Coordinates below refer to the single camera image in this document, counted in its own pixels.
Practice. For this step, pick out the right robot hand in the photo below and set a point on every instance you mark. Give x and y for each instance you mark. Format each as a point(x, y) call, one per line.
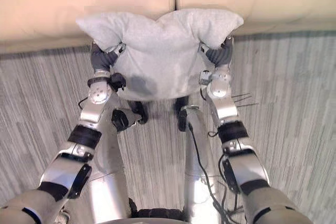
point(221, 54)

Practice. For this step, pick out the silver robot leg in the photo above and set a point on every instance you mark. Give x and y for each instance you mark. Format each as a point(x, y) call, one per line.
point(113, 161)
point(195, 155)

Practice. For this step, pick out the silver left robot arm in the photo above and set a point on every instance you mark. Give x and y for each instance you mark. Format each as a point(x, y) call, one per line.
point(76, 145)

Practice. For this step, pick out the silver left robot leg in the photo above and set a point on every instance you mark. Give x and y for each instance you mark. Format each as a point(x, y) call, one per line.
point(113, 161)

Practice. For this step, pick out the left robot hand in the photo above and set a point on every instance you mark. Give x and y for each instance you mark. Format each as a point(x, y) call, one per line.
point(101, 57)

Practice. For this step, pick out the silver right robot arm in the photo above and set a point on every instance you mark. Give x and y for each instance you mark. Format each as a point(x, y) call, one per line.
point(236, 140)

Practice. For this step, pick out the light grey cushion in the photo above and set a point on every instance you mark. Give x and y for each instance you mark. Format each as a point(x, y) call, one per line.
point(157, 58)

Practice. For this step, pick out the beige leather sofa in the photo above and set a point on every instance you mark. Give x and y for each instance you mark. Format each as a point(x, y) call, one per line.
point(168, 6)

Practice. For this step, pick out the silver right robot leg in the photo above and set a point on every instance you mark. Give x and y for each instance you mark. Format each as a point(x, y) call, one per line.
point(195, 155)

